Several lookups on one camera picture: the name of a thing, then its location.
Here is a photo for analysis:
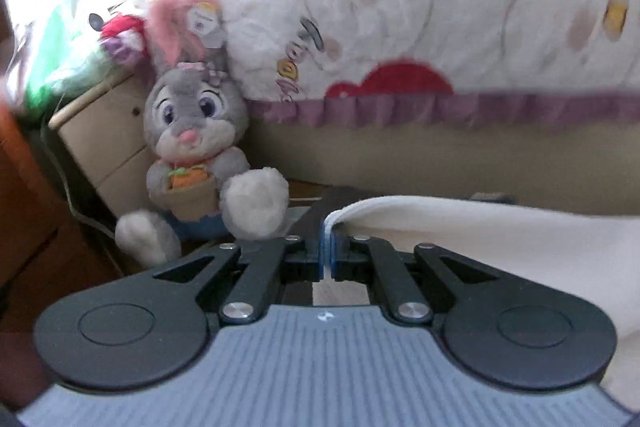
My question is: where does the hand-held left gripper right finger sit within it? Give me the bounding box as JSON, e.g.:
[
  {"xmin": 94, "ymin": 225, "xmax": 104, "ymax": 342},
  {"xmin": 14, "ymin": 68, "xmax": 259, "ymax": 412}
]
[{"xmin": 329, "ymin": 227, "xmax": 501, "ymax": 327}]

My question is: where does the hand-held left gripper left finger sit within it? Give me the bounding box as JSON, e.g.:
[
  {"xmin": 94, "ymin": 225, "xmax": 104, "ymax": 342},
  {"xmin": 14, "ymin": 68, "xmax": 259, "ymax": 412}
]
[{"xmin": 150, "ymin": 207, "xmax": 328, "ymax": 327}]

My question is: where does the brown wooden dresser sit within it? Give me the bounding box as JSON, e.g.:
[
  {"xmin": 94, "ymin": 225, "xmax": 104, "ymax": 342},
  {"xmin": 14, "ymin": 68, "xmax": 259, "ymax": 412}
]
[{"xmin": 0, "ymin": 97, "xmax": 121, "ymax": 308}]

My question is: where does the beige nightstand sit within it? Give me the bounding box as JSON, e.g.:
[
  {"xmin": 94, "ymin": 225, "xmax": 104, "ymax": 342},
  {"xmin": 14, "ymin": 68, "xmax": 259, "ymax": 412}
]
[{"xmin": 47, "ymin": 72, "xmax": 161, "ymax": 218}]

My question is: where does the white garment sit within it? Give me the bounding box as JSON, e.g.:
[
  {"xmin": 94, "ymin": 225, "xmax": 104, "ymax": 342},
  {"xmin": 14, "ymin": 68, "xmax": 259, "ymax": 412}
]
[{"xmin": 325, "ymin": 194, "xmax": 640, "ymax": 408}]

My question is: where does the white cable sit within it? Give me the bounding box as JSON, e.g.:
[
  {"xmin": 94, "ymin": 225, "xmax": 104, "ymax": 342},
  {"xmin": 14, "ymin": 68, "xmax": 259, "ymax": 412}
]
[{"xmin": 42, "ymin": 127, "xmax": 118, "ymax": 240}]

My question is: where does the grey plush bunny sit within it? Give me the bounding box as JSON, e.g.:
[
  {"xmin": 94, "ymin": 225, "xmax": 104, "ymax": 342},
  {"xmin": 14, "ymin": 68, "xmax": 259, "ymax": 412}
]
[{"xmin": 115, "ymin": 0, "xmax": 291, "ymax": 268}]

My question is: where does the red white soft item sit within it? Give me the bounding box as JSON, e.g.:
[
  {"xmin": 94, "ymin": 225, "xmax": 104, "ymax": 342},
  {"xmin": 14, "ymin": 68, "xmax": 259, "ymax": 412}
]
[{"xmin": 97, "ymin": 14, "xmax": 151, "ymax": 68}]

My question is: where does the green plastic bag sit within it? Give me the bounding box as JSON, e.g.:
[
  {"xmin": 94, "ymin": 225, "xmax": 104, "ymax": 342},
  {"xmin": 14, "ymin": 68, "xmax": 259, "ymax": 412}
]
[{"xmin": 25, "ymin": 2, "xmax": 111, "ymax": 108}]

